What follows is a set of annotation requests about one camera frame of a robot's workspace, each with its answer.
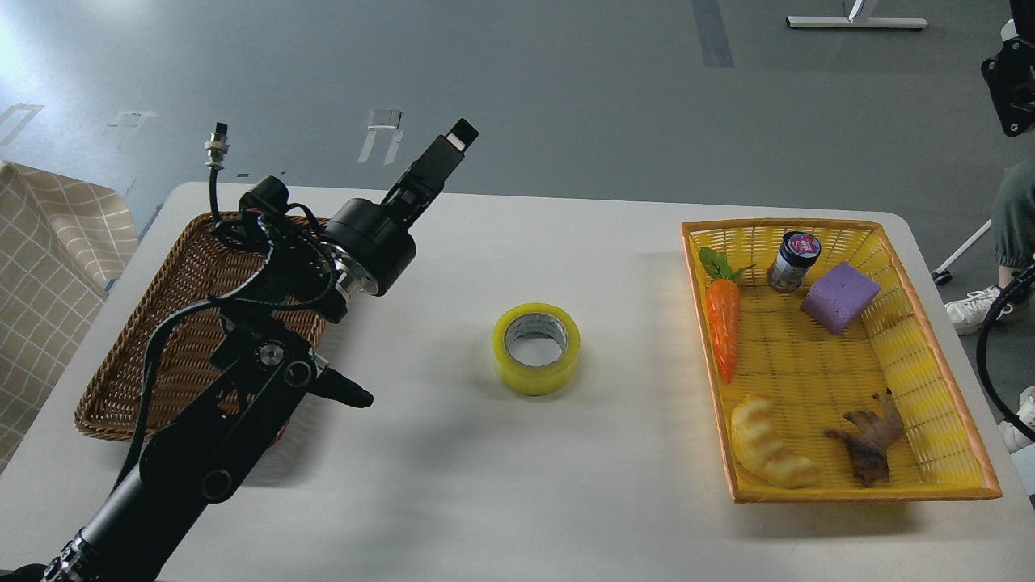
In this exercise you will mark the brown toy animal figure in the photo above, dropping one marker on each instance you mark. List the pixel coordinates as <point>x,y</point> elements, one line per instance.
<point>868,446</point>

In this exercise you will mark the small dark-lidded jar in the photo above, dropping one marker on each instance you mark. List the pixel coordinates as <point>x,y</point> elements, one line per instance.
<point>798,252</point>

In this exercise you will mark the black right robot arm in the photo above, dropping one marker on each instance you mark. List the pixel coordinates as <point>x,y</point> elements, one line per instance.
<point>1009,78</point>

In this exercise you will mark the yellow plastic basket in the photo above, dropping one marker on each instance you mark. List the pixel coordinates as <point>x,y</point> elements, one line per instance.
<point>814,377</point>

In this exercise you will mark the orange toy carrot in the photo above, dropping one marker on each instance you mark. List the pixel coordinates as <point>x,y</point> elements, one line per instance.
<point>723,309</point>

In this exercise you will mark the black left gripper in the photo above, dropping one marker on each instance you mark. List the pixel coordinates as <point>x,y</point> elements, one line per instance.
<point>376,236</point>

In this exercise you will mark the brown wicker basket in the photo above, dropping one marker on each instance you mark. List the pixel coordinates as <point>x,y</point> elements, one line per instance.
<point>197,266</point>

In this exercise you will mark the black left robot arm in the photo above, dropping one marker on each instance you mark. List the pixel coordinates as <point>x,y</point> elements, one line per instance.
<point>264,369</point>

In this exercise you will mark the white metal stand base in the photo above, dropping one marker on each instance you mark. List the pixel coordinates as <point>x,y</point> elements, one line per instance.
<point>858,15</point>

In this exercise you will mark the white sneaker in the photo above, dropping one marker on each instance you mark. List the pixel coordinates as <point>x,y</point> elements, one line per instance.
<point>967,315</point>

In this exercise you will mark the seated person leg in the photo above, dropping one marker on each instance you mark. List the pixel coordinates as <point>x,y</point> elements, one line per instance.
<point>1012,218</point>

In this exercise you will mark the beige checkered cloth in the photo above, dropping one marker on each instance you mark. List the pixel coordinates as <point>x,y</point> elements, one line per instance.
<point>63,240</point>

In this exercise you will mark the purple foam block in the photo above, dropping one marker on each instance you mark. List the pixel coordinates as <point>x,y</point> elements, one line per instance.
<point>839,298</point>

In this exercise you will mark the toy croissant bread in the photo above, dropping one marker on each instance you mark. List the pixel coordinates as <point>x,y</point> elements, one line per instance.
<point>758,447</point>

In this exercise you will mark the yellow tape roll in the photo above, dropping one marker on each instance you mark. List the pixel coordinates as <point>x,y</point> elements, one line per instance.
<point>537,348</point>

